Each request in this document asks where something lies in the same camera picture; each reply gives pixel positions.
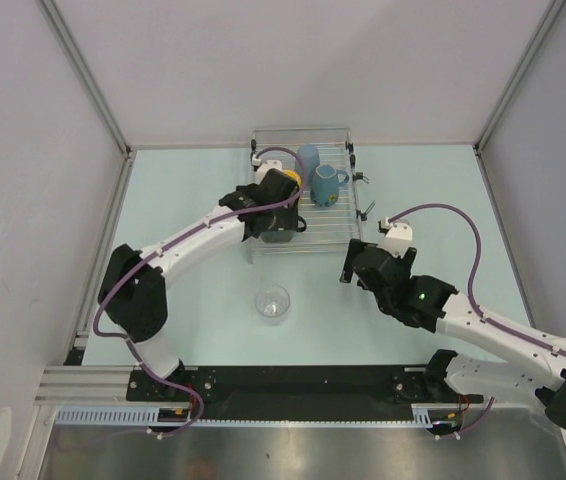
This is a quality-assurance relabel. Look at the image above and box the light blue plain cup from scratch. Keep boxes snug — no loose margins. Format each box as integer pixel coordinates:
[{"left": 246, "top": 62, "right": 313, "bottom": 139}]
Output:
[{"left": 294, "top": 144, "right": 320, "bottom": 184}]

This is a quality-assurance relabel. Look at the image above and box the aluminium frame post left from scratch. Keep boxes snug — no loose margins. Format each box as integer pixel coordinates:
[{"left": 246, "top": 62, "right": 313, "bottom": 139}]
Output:
[{"left": 36, "top": 0, "right": 131, "bottom": 158}]

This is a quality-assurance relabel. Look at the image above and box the aluminium frame post right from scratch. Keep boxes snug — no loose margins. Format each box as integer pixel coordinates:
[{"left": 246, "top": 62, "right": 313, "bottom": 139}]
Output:
[{"left": 473, "top": 0, "right": 566, "bottom": 156}]

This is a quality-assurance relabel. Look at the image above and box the grey slotted cable duct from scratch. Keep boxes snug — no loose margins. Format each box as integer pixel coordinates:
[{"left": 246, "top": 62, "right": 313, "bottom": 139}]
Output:
[{"left": 55, "top": 403, "right": 469, "bottom": 429}]

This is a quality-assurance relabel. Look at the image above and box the yellow ceramic mug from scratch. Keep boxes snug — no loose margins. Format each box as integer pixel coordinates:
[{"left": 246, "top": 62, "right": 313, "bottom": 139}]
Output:
[{"left": 281, "top": 169, "right": 303, "bottom": 208}]

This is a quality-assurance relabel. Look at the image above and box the aluminium frame post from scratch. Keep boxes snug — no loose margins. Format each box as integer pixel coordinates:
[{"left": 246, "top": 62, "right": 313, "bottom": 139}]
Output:
[
  {"left": 473, "top": 0, "right": 566, "bottom": 156},
  {"left": 36, "top": 0, "right": 131, "bottom": 158}
]

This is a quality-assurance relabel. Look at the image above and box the metal wire dish rack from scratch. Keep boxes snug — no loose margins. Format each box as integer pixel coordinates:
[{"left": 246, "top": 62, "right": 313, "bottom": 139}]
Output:
[{"left": 249, "top": 126, "right": 362, "bottom": 259}]

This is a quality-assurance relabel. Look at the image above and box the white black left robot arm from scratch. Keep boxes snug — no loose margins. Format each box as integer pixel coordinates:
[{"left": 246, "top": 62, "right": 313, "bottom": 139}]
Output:
[{"left": 93, "top": 169, "right": 300, "bottom": 400}]

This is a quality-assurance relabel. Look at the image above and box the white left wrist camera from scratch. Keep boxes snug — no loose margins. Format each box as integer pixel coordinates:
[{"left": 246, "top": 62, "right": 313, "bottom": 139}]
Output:
[{"left": 250, "top": 154, "right": 283, "bottom": 184}]

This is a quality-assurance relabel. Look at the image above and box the grey ceramic mug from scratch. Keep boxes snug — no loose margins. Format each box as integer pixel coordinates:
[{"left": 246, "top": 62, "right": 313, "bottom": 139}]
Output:
[{"left": 260, "top": 217, "right": 307, "bottom": 243}]

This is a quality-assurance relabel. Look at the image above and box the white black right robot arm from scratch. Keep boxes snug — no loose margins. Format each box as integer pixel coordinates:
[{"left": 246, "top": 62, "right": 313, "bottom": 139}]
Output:
[{"left": 340, "top": 239, "right": 566, "bottom": 430}]

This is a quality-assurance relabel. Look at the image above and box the blue ribbed flower mug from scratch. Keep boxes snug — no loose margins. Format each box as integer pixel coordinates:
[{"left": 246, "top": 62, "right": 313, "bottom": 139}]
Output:
[{"left": 310, "top": 164, "right": 349, "bottom": 208}]

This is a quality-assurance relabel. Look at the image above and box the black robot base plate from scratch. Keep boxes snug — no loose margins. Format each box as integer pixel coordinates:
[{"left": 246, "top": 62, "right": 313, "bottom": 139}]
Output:
[{"left": 127, "top": 364, "right": 484, "bottom": 424}]

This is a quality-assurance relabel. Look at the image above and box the clear octagonal glass cup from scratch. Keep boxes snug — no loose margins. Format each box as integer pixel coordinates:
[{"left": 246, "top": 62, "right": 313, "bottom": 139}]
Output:
[{"left": 254, "top": 285, "right": 291, "bottom": 326}]

